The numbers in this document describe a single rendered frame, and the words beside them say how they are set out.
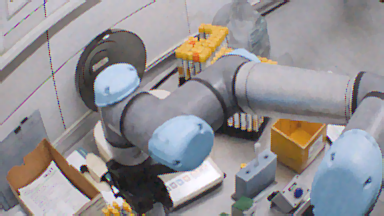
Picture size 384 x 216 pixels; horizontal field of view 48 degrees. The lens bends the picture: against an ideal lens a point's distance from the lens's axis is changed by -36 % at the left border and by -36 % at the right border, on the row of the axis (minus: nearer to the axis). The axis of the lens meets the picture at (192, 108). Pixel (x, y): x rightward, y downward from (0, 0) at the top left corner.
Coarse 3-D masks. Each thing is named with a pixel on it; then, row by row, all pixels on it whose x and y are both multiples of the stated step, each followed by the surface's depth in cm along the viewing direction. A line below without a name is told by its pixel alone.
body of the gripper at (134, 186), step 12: (108, 168) 97; (120, 168) 96; (132, 168) 95; (144, 168) 96; (120, 180) 98; (132, 180) 98; (144, 180) 101; (156, 180) 101; (120, 192) 102; (132, 192) 99; (144, 192) 99; (156, 192) 102; (132, 204) 100; (144, 204) 100
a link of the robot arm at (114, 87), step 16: (96, 80) 88; (112, 80) 87; (128, 80) 87; (96, 96) 88; (112, 96) 86; (128, 96) 87; (112, 112) 87; (112, 128) 89; (112, 144) 93; (128, 144) 92
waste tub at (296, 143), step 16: (272, 128) 139; (288, 128) 147; (304, 128) 150; (320, 128) 136; (272, 144) 143; (288, 144) 137; (304, 144) 146; (320, 144) 140; (288, 160) 140; (304, 160) 136
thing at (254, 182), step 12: (264, 156) 133; (276, 156) 132; (252, 168) 130; (264, 168) 130; (240, 180) 129; (252, 180) 129; (264, 180) 133; (240, 192) 132; (252, 192) 132; (264, 192) 135
